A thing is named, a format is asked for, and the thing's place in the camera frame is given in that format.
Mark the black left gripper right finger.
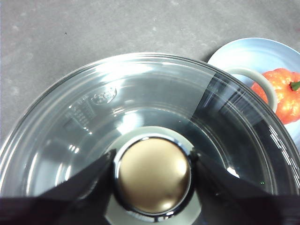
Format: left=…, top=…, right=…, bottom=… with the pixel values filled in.
left=190, top=151, right=300, bottom=225

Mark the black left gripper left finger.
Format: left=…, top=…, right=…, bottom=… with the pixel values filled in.
left=0, top=151, right=117, bottom=225

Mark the orange toy pumpkin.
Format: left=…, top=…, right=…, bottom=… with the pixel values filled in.
left=251, top=67, right=300, bottom=124

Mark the glass lid with metal knob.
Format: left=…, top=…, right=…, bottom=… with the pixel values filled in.
left=0, top=52, right=300, bottom=225

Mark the pale green electric steamer pot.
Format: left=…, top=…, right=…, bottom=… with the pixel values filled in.
left=224, top=67, right=279, bottom=113

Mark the blue plate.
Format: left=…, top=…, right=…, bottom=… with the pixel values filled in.
left=207, top=37, right=300, bottom=150

